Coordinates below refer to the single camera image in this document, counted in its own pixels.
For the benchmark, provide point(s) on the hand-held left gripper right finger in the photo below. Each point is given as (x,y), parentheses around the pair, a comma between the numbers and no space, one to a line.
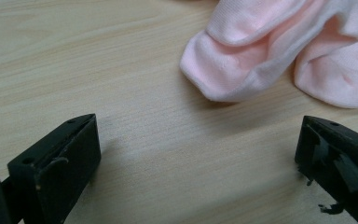
(341,161)

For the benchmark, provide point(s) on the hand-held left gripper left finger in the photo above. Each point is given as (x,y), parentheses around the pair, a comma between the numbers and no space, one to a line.
(59,168)

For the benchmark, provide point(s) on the pink cloth garment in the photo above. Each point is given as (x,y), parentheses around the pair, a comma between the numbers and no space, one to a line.
(261,46)

